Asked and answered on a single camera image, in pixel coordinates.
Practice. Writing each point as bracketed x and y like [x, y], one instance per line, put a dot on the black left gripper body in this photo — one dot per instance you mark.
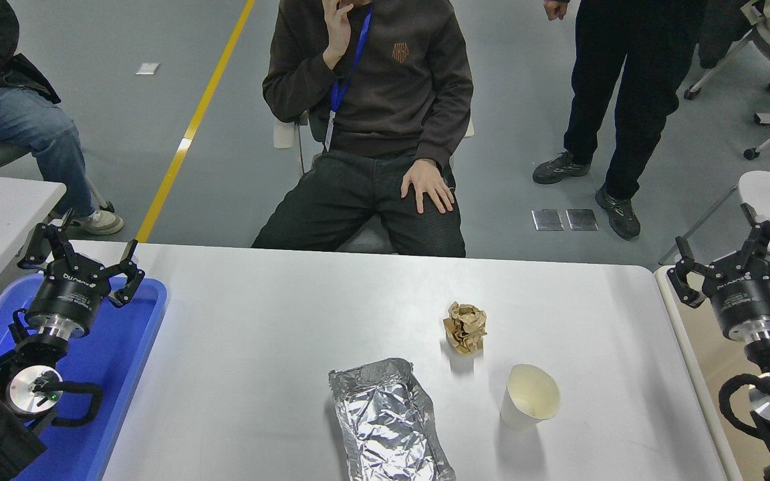
[71, 294]

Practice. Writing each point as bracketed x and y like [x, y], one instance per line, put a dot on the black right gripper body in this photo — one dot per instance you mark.
[749, 300]

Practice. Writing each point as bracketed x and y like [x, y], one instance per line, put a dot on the white paper cup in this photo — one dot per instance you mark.
[525, 401]

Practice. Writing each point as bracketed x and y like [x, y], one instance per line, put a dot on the tan paper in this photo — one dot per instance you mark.
[465, 327]

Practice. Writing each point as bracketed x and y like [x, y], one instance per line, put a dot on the foil tray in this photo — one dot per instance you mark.
[385, 421]

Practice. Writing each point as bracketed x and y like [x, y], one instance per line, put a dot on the lanyard person's left hand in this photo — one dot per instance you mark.
[428, 184]

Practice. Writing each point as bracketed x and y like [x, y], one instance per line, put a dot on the standing person's right hand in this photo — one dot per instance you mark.
[555, 8]

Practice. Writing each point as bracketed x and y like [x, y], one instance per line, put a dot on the lanyard person's right hand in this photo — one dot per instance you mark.
[338, 30]

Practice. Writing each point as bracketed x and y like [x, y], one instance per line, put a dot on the large pale bin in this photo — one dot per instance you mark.
[702, 347]

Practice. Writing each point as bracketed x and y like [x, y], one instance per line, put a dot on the blue plastic tray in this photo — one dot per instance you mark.
[114, 374]

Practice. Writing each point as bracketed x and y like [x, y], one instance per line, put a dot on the metal floor plate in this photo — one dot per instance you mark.
[582, 219]
[547, 220]

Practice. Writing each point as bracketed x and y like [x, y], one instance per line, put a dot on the seated person in jeans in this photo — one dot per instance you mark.
[17, 120]

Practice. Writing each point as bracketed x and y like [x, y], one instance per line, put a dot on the dark jacket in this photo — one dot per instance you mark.
[726, 33]

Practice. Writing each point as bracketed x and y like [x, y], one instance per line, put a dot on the standing person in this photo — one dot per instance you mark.
[625, 67]

